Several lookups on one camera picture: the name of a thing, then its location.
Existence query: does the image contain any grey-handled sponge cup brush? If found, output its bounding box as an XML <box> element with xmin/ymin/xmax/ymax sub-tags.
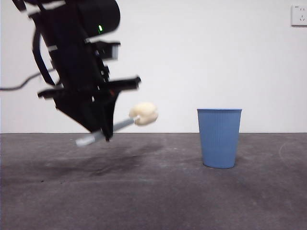
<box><xmin>75</xmin><ymin>102</ymin><xmax>159</xmax><ymax>148</ymax></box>

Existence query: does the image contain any blue ribbed plastic cup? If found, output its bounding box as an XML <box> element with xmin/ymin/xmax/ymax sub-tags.
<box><xmin>197</xmin><ymin>108</ymin><xmax>243</xmax><ymax>169</ymax></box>

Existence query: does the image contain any black looped flat cable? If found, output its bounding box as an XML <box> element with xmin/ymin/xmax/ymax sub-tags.
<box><xmin>32</xmin><ymin>30</ymin><xmax>57</xmax><ymax>87</ymax></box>

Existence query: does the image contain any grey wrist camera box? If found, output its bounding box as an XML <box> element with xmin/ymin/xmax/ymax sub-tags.
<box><xmin>97</xmin><ymin>41</ymin><xmax>120</xmax><ymax>60</ymax></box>

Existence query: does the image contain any thin black cable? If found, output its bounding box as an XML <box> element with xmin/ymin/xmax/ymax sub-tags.
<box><xmin>0</xmin><ymin>68</ymin><xmax>56</xmax><ymax>92</ymax></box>

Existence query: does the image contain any white wall socket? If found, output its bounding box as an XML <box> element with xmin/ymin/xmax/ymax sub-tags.
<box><xmin>291</xmin><ymin>5</ymin><xmax>307</xmax><ymax>27</ymax></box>

